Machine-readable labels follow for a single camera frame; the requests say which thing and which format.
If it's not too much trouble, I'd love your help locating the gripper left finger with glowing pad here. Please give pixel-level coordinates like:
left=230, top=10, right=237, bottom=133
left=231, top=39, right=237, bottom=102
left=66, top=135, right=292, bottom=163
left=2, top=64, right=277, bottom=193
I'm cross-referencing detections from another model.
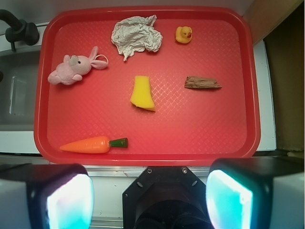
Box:
left=0, top=164, right=94, bottom=229

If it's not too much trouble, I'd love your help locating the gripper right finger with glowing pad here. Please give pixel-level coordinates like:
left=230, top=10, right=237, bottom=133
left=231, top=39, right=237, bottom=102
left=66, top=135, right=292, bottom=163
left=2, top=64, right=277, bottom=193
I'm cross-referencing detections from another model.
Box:
left=206, top=157, right=305, bottom=229

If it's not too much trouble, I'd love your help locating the pink plush bunny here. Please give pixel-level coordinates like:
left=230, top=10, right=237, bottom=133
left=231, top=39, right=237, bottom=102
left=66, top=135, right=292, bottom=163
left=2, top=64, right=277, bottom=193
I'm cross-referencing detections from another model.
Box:
left=48, top=46, right=109, bottom=85

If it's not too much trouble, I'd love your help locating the orange plastic carrot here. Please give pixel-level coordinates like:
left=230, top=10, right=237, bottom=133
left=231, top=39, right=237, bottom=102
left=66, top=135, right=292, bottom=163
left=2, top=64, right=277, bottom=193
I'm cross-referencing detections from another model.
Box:
left=60, top=136, right=129, bottom=154

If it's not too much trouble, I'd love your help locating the grey sink basin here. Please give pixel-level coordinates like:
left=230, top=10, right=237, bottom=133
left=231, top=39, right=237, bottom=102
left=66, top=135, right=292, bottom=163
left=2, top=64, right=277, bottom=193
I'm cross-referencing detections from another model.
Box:
left=0, top=46, right=41, bottom=131

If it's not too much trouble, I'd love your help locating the brown wood bark piece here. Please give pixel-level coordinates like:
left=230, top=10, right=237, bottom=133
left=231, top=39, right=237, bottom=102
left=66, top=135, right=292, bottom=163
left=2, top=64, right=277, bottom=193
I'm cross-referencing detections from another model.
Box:
left=184, top=76, right=222, bottom=89

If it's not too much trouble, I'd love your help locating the red plastic tray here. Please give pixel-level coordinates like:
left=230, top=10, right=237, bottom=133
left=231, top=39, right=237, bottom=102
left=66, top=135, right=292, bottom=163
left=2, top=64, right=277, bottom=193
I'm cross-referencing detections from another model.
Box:
left=34, top=6, right=260, bottom=166

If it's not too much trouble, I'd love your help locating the yellow sponge piece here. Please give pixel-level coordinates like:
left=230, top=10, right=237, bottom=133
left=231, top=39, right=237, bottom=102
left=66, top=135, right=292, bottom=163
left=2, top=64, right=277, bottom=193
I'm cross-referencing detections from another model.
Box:
left=130, top=75, right=155, bottom=112

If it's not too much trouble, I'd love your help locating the black faucet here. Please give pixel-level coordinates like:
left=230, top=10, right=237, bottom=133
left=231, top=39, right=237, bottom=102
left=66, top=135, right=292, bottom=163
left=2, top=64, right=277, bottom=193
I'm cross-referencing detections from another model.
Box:
left=0, top=9, right=40, bottom=52

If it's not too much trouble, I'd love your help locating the yellow rubber duck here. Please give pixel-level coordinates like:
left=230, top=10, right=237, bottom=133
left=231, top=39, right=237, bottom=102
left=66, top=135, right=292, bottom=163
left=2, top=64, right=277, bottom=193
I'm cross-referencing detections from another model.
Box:
left=175, top=26, right=193, bottom=44

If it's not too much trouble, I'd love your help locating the crumpled white paper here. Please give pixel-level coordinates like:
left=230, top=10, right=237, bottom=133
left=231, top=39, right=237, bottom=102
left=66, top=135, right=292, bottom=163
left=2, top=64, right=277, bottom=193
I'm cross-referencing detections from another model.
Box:
left=111, top=15, right=163, bottom=61

